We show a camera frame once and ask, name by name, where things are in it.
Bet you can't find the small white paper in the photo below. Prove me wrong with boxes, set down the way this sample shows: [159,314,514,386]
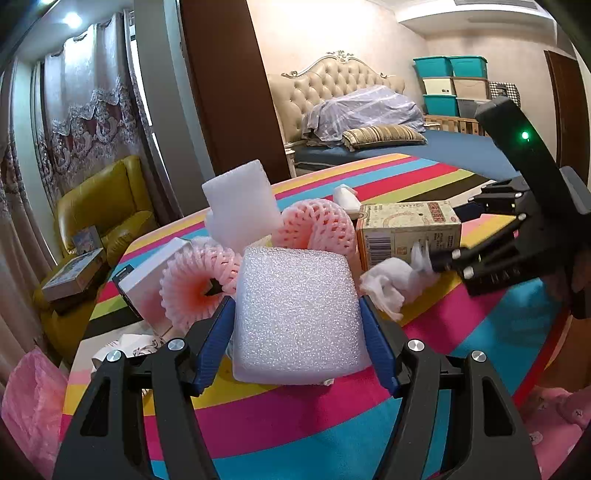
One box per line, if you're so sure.
[333,184,363,213]

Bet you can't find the small printed box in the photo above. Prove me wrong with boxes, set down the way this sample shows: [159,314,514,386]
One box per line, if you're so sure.
[71,225,105,256]

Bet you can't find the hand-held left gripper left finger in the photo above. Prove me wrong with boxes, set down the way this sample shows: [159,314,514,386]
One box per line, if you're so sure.
[52,295,237,480]

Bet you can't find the brown wooden panel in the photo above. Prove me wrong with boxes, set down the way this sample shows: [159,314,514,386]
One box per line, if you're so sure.
[180,0,291,217]

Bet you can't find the striped brown pillow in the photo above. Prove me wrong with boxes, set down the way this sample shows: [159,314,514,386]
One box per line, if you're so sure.
[342,124,428,153]

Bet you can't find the white cardboard box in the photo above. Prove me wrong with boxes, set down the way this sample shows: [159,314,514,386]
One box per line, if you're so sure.
[112,237,195,335]

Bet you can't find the brown door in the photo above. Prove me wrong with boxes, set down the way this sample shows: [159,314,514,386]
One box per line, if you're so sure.
[544,50,578,167]

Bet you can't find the brown printed carton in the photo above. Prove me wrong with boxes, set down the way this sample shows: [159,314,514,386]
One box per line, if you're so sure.
[355,199,462,273]

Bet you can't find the coarse white foam block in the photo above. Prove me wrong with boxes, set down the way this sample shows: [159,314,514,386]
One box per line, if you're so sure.
[231,247,370,386]

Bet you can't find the white tissue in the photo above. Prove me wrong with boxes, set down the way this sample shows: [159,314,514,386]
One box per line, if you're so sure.
[359,242,437,321]

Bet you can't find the pink plastic bag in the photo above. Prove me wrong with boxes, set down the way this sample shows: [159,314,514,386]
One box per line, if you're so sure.
[0,346,70,480]

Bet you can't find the pink foam fruit net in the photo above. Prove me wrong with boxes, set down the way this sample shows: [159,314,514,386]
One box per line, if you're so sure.
[160,244,243,330]
[272,199,358,259]

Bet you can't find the yellow leather armchair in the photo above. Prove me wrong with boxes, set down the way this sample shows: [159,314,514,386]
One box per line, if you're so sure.
[34,154,160,365]

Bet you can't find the ceiling light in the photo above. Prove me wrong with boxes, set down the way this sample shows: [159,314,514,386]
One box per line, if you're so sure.
[58,9,84,31]

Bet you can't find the checkered cloth bag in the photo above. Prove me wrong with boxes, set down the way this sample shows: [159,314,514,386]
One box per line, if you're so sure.
[488,82,522,104]

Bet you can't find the smooth white foam block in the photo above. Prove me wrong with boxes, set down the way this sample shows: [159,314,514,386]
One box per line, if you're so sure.
[202,159,283,252]

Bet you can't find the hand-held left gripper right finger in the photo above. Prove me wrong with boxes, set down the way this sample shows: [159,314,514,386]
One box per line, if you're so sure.
[358,294,542,480]

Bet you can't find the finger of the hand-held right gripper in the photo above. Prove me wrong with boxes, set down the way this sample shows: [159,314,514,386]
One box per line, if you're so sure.
[427,212,570,297]
[455,179,533,223]

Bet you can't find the pink patterned clothing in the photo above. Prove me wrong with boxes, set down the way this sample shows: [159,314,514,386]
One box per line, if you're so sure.
[517,385,591,462]

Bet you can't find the striped colourful tablecloth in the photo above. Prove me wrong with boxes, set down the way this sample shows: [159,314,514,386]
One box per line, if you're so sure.
[60,154,571,480]

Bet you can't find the flat cardboard box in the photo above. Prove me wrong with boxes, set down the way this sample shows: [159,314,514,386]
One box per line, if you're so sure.
[41,248,107,303]

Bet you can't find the cream tufted bed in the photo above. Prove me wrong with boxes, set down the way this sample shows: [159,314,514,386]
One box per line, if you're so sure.
[268,50,518,183]

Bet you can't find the wooden slatted frame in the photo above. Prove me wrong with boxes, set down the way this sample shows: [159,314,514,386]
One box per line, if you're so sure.
[424,114,485,136]

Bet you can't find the printed paper wrapper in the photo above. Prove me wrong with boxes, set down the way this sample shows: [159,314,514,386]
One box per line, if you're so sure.
[91,333,163,366]

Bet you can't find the beige patterned curtain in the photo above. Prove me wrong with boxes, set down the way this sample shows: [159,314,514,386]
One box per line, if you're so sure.
[39,18,155,208]
[0,60,56,384]

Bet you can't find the stack of storage bins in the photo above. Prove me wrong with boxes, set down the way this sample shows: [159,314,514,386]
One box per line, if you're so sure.
[412,55,491,118]

